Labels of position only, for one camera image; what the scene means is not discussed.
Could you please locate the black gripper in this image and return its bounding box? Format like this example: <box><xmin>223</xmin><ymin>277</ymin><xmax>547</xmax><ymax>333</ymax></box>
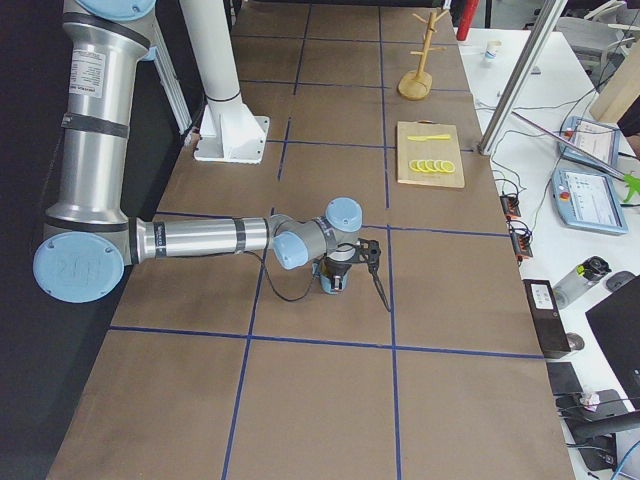
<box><xmin>324</xmin><ymin>257</ymin><xmax>352</xmax><ymax>290</ymax></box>

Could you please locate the dark blue mug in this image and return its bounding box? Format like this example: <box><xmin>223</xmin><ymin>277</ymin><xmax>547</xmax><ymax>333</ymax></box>
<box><xmin>313</xmin><ymin>261</ymin><xmax>350</xmax><ymax>294</ymax></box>

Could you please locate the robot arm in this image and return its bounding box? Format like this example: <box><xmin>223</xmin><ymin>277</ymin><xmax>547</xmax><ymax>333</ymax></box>
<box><xmin>32</xmin><ymin>1</ymin><xmax>378</xmax><ymax>303</ymax></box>

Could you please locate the wooden cup rack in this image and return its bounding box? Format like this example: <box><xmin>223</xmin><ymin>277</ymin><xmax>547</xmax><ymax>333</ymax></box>
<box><xmin>397</xmin><ymin>8</ymin><xmax>448</xmax><ymax>101</ymax></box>

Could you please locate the lemon slice two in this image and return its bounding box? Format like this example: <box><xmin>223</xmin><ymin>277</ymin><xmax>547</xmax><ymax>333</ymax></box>
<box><xmin>416</xmin><ymin>160</ymin><xmax>431</xmax><ymax>173</ymax></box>

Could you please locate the lemon slice three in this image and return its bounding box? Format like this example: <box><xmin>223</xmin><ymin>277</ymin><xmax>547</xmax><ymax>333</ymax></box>
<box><xmin>425</xmin><ymin>160</ymin><xmax>439</xmax><ymax>173</ymax></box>

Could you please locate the bamboo cutting board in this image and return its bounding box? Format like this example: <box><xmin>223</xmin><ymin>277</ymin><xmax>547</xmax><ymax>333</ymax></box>
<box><xmin>396</xmin><ymin>121</ymin><xmax>465</xmax><ymax>189</ymax></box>

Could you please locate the yellow plastic knife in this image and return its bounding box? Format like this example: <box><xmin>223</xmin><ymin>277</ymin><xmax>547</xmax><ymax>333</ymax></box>
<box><xmin>406</xmin><ymin>134</ymin><xmax>451</xmax><ymax>142</ymax></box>

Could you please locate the white mounting pillar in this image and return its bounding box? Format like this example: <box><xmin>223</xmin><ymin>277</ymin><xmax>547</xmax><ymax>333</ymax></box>
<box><xmin>180</xmin><ymin>0</ymin><xmax>270</xmax><ymax>164</ymax></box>

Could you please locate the black box with label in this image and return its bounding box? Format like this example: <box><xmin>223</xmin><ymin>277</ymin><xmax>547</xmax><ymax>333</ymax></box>
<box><xmin>523</xmin><ymin>279</ymin><xmax>571</xmax><ymax>359</ymax></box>

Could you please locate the clear water bottle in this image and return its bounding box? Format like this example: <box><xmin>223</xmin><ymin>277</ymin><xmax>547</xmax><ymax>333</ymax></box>
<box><xmin>552</xmin><ymin>256</ymin><xmax>611</xmax><ymax>309</ymax></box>

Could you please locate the teach pendant near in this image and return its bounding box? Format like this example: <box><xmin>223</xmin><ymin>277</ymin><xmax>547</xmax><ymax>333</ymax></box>
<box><xmin>552</xmin><ymin>168</ymin><xmax>628</xmax><ymax>235</ymax></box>

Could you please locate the teach pendant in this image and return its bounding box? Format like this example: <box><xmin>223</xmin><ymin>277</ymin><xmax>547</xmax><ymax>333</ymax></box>
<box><xmin>552</xmin><ymin>168</ymin><xmax>628</xmax><ymax>235</ymax></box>
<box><xmin>561</xmin><ymin>116</ymin><xmax>621</xmax><ymax>167</ymax></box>

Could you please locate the black computer mouse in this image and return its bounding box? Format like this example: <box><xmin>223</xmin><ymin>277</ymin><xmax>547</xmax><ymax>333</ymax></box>
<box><xmin>605</xmin><ymin>270</ymin><xmax>636</xmax><ymax>292</ymax></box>

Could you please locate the black monitor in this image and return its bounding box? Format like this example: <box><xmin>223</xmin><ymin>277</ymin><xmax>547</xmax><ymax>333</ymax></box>
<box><xmin>586</xmin><ymin>284</ymin><xmax>639</xmax><ymax>409</ymax></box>

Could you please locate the red bottle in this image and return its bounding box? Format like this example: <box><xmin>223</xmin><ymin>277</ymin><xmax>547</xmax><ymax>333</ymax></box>
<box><xmin>456</xmin><ymin>0</ymin><xmax>480</xmax><ymax>41</ymax></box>

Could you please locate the teach pendant far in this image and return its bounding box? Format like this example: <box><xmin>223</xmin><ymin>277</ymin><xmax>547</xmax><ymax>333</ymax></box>
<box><xmin>561</xmin><ymin>116</ymin><xmax>621</xmax><ymax>167</ymax></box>

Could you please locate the metal stand with green clip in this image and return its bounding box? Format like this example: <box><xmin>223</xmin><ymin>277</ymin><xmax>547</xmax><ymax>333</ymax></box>
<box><xmin>511</xmin><ymin>111</ymin><xmax>639</xmax><ymax>202</ymax></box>

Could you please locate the aluminium frame post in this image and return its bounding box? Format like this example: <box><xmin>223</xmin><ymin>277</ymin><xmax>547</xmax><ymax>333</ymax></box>
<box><xmin>478</xmin><ymin>0</ymin><xmax>567</xmax><ymax>155</ymax></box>

